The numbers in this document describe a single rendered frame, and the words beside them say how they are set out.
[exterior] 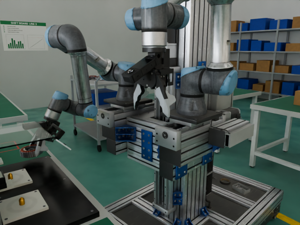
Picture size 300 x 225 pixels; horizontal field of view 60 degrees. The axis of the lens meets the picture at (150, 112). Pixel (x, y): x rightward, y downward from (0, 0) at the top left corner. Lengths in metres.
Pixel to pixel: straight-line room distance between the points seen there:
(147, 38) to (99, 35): 6.27
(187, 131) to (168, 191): 0.57
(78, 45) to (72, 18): 5.44
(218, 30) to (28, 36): 5.59
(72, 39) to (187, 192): 1.14
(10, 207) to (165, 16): 0.86
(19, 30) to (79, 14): 1.43
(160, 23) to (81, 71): 0.70
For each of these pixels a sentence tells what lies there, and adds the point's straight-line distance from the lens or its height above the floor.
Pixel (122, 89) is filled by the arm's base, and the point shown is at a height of 1.11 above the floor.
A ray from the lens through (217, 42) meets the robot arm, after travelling 1.17.
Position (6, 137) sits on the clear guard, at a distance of 0.98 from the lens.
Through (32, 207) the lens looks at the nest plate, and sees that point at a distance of 1.11.
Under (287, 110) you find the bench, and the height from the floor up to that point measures 0.75.
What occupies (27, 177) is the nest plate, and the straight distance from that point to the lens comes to 1.33.
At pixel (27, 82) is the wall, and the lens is 6.47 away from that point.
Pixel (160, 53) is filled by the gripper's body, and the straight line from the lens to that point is 0.80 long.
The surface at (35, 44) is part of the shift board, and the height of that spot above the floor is 1.43.
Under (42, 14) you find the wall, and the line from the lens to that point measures 6.57.
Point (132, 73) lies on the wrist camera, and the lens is 0.72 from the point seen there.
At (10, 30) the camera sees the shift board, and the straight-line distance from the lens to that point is 6.40.
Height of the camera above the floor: 1.35
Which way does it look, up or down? 14 degrees down
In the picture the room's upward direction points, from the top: straight up
